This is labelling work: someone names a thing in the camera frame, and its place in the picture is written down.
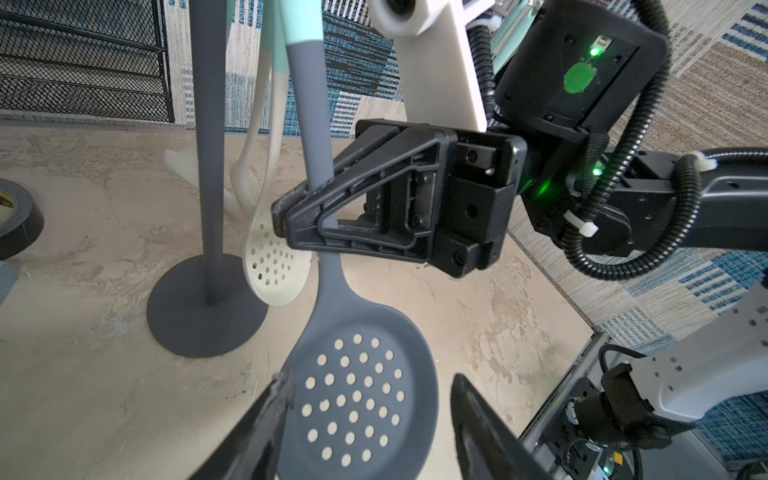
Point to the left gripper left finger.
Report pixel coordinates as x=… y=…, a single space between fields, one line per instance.
x=252 y=449

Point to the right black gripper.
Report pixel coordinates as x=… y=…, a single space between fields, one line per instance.
x=433 y=195

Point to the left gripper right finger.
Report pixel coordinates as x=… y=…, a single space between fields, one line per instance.
x=486 y=448

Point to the white skimmer front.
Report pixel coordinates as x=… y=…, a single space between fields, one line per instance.
x=241 y=176

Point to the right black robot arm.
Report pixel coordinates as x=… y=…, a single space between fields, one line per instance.
x=558 y=122

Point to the grey utensil rack stand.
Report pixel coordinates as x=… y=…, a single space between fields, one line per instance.
x=203 y=307

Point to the black tape roll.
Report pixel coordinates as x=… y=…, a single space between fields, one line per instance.
x=25 y=223

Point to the black wire mesh shelf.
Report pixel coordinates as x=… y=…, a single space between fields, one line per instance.
x=105 y=59

